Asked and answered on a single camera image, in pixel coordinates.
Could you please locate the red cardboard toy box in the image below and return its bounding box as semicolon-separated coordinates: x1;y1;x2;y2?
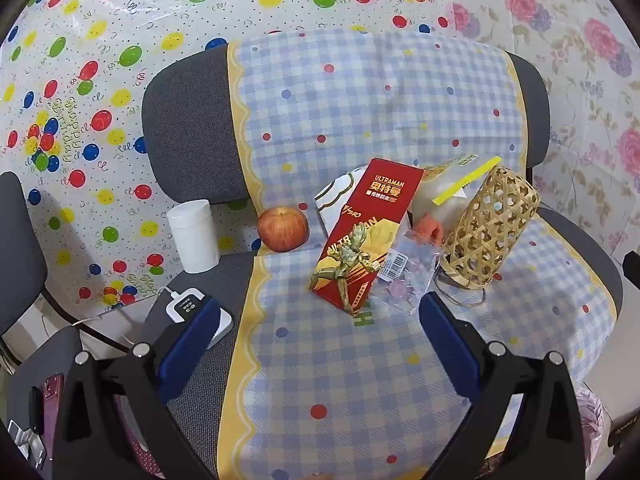
308;157;425;317

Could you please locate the woven bamboo basket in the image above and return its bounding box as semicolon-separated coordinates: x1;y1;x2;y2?
440;165;541;291

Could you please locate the white power adapter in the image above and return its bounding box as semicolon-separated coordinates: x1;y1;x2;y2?
159;287;235;348

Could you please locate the white charging cable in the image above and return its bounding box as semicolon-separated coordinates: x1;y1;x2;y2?
75;286;174;328

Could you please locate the clear yellow-zipper bag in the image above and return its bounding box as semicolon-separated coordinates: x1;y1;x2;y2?
410;156;502;233

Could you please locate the white gold-striped plastic bag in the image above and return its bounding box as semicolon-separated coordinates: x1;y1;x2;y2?
314;165;371;241

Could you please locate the white plastic jar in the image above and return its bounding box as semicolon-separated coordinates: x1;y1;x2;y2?
167;199;221;274

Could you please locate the red apple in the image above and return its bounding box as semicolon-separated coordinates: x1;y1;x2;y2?
257;206;310;253

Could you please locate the pink plastic bag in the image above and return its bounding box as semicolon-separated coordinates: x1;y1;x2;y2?
575;385;608;456

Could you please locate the blue checkered polka-dot cloth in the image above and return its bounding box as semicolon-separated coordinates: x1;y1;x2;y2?
215;27;618;480

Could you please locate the clear packet of purple pieces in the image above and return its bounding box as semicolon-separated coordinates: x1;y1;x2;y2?
374;227;443;317

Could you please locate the grey office chair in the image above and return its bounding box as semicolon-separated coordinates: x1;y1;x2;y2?
141;30;625;480

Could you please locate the floral print plastic sheet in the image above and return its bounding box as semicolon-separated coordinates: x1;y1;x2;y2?
445;0;640;281

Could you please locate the dark red patterned rug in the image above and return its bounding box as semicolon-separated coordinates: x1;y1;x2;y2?
42;372;168;478

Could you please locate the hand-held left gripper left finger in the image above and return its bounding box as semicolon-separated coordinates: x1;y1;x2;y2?
52;297;223;480

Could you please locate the dark grey chair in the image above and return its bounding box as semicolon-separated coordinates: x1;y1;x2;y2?
0;171;151;361

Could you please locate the balloon print plastic sheet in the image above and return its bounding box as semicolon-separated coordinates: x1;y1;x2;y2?
0;0;453;321

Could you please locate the orange crumpled scrap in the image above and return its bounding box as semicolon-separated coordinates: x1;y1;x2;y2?
412;213;446;246

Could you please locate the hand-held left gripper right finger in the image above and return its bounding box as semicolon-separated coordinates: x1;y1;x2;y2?
419;291;586;480

